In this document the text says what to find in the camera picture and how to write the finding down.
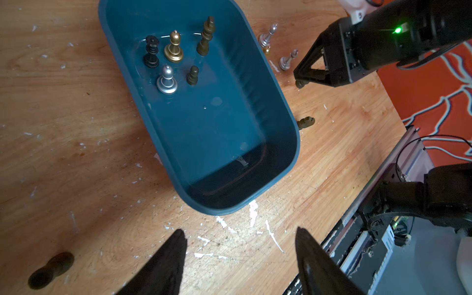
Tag silver chess piece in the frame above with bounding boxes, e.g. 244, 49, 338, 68
279, 49, 299, 71
156, 65, 178, 95
258, 23, 278, 48

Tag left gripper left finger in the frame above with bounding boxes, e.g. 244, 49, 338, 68
118, 229, 188, 295

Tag teal plastic storage box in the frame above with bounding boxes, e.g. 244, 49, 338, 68
98, 1, 300, 215

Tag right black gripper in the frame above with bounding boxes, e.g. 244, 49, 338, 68
293, 17, 371, 87

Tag dark chess piece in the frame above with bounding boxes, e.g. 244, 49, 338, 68
295, 80, 307, 89
186, 65, 199, 86
197, 16, 216, 56
143, 35, 160, 68
297, 116, 315, 130
28, 252, 74, 290

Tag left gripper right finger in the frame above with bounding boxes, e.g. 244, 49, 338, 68
295, 227, 363, 295

